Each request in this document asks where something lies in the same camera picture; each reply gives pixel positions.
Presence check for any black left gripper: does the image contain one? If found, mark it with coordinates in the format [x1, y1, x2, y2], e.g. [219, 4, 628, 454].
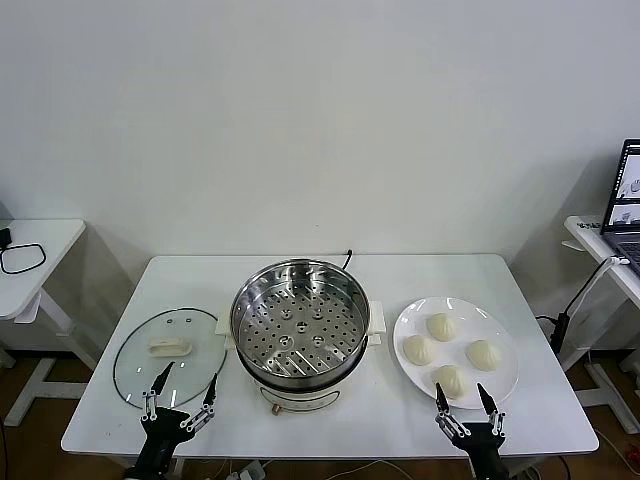
[132, 360, 219, 476]

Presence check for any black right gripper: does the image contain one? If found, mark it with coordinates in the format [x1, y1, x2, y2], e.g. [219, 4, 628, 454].
[433, 382, 512, 480]

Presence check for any white steamed baozi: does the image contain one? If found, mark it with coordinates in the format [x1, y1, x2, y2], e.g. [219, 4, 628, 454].
[402, 334, 437, 367]
[431, 364, 469, 400]
[465, 339, 503, 373]
[426, 312, 459, 343]

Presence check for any glass lid with cream handle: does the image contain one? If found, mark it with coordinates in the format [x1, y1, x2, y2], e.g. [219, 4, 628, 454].
[113, 306, 229, 412]

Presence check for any perforated stainless steel steamer basket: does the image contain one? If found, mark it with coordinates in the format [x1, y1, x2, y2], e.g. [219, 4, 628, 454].
[229, 258, 372, 392]

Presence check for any white round plate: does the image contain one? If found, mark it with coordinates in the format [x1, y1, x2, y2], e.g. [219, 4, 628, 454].
[392, 296, 520, 411]

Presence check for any white power strip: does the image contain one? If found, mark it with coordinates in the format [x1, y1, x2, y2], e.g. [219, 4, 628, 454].
[227, 459, 269, 480]

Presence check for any cream electric cooking pot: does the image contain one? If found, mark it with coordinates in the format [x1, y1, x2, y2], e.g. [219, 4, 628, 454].
[214, 299, 389, 417]

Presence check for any black power strip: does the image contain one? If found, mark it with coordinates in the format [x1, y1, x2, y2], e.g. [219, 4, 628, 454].
[535, 309, 571, 351]

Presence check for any white side table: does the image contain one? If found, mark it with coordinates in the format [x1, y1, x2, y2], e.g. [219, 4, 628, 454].
[554, 214, 640, 436]
[0, 218, 99, 426]

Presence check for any open dark laptop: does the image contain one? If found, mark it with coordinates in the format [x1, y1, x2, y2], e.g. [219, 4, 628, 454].
[599, 138, 640, 279]

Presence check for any white laptop cable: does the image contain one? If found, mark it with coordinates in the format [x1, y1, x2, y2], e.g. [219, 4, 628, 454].
[567, 255, 632, 321]

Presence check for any black looped cable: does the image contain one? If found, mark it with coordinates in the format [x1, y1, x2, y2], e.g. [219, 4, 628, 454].
[0, 242, 47, 275]

